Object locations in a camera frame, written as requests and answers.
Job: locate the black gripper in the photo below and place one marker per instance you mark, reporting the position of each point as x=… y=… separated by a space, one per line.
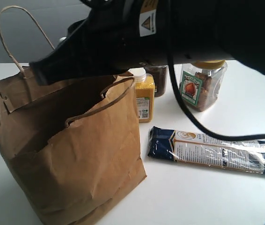
x=116 y=35

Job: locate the blue noodle packet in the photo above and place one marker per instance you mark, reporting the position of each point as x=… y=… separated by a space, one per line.
x=201 y=149

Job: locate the yellow grain bottle white cap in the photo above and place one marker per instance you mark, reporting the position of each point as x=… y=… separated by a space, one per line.
x=145 y=93

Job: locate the brown paper bag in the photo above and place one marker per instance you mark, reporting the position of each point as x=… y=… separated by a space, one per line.
x=73 y=146

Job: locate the clear jar dark contents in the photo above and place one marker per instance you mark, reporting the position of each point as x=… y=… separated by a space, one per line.
x=159 y=75

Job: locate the square jar yellow lid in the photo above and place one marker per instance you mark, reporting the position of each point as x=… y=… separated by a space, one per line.
x=200 y=83

